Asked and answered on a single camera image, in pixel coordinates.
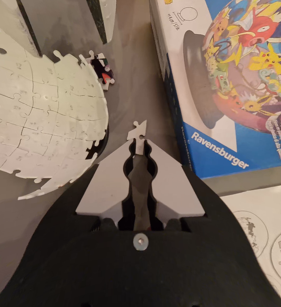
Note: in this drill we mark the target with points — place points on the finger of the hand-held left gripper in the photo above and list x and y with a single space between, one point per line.
108 16
3 14

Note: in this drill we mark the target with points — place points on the white-backed puzzle piece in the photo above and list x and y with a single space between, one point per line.
138 132

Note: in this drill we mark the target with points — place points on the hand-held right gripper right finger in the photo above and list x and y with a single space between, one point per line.
176 191

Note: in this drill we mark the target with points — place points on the blue puzzle box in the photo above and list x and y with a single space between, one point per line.
214 144

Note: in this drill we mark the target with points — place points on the white instruction sheet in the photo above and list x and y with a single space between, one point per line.
263 203

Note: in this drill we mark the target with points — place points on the black round ball stand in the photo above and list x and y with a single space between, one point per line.
102 146

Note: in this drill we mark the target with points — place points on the partly built puzzle ball shell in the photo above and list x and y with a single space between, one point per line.
46 115

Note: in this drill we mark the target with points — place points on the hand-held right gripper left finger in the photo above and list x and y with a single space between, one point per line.
104 189

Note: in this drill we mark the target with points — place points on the dark printed puzzle piece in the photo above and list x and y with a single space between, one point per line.
104 72

